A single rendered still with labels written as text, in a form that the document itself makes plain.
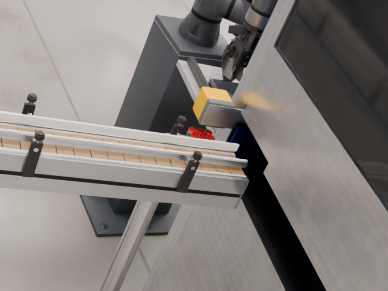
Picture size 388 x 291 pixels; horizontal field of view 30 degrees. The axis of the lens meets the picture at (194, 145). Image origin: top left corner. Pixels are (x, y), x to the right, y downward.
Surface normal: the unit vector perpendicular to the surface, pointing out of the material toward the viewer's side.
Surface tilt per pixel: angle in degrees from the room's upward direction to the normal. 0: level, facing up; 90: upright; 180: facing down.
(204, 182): 90
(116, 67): 0
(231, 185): 90
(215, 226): 90
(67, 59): 0
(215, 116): 90
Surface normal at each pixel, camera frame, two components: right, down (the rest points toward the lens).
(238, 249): -0.89, -0.12
